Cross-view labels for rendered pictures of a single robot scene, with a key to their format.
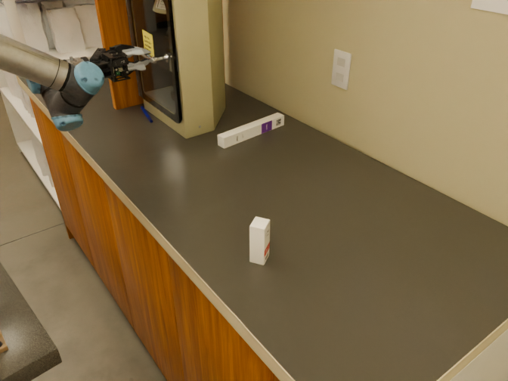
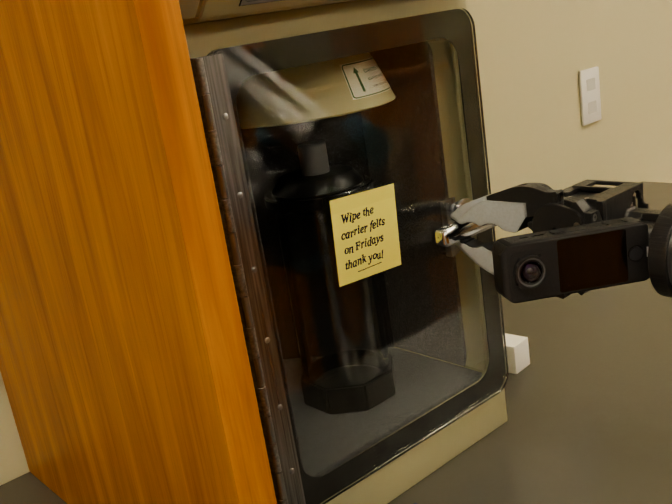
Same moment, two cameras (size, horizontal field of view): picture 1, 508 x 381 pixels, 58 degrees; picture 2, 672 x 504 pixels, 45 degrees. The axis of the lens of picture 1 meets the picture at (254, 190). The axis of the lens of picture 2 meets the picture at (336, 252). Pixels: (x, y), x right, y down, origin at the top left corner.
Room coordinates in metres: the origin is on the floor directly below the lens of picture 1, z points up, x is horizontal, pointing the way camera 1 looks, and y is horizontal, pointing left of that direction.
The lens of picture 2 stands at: (1.57, 1.02, 1.40)
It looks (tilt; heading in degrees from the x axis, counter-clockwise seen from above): 16 degrees down; 267
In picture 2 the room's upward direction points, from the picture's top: 9 degrees counter-clockwise
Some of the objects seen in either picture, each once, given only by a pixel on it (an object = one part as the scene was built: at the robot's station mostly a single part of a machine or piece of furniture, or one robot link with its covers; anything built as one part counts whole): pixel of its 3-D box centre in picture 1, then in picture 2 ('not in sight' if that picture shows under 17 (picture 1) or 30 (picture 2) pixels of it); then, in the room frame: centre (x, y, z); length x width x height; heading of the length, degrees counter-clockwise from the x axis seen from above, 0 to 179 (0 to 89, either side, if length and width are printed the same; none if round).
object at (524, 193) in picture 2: (120, 53); (533, 211); (1.37, 0.40, 1.22); 0.09 x 0.02 x 0.05; 126
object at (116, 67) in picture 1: (106, 66); (618, 239); (1.32, 0.43, 1.20); 0.12 x 0.09 x 0.08; 126
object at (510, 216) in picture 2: (137, 53); (504, 204); (1.38, 0.35, 1.22); 0.09 x 0.06 x 0.03; 126
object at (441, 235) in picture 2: (153, 56); (460, 223); (1.41, 0.31, 1.20); 0.10 x 0.05 x 0.03; 36
